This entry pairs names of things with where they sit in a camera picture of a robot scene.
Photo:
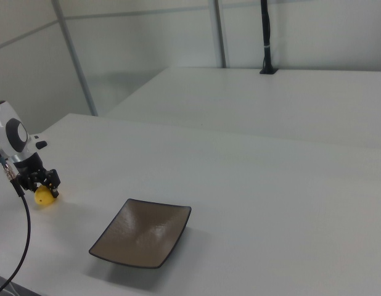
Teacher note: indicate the black camera pole with base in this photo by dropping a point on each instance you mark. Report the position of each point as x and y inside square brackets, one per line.
[266, 46]

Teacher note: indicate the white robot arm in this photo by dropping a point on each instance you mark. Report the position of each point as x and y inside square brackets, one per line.
[5, 135]

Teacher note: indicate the yellow lemon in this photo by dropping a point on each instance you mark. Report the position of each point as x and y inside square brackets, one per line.
[44, 198]

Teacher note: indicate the square brown ceramic plate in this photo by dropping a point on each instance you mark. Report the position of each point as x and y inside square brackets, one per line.
[141, 234]

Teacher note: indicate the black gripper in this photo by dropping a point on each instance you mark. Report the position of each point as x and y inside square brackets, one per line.
[27, 165]

